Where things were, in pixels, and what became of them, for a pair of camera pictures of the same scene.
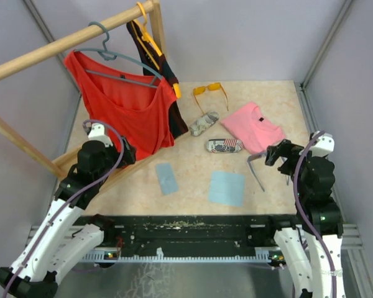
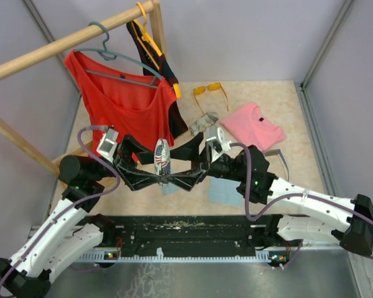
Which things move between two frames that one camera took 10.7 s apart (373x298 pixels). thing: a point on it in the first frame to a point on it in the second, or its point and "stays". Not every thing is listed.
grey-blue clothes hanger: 110,56 stays
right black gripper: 285,148 to 188,180
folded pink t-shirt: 249,122 stays
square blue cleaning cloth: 226,188 stays
